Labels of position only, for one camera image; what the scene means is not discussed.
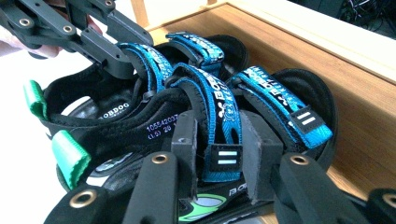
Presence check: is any wooden three-tier shelf rack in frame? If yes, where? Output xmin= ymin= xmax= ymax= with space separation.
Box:
xmin=130 ymin=0 xmax=396 ymax=224

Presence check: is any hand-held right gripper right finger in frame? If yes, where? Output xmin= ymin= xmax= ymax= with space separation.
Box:
xmin=241 ymin=109 xmax=284 ymax=204

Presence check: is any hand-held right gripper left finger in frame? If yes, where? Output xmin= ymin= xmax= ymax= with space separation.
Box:
xmin=171 ymin=110 xmax=200 ymax=202

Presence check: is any black sandal with blue straps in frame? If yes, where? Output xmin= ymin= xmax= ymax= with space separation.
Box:
xmin=22 ymin=31 xmax=250 ymax=129
xmin=50 ymin=62 xmax=340 ymax=224

